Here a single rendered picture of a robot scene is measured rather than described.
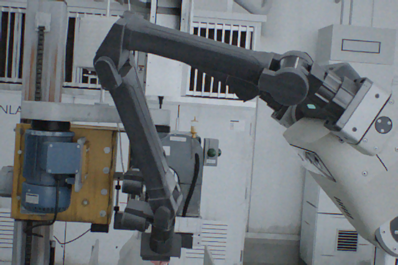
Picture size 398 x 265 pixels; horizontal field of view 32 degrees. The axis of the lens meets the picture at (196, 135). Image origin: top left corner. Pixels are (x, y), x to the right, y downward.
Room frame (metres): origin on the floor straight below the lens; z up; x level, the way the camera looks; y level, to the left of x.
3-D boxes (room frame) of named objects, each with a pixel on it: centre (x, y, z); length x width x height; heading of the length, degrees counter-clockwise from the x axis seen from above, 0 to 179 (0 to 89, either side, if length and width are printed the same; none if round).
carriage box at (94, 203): (2.40, 0.44, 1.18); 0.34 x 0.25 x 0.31; 95
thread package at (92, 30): (2.18, 0.31, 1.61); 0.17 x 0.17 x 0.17
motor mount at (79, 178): (2.23, 0.37, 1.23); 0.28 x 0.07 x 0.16; 5
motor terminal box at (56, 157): (2.07, 0.40, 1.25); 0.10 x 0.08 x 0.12; 120
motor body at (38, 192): (2.16, 0.45, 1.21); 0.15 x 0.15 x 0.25
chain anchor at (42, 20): (2.32, 0.53, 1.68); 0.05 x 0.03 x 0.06; 95
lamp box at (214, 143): (2.36, -0.05, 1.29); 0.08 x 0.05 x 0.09; 5
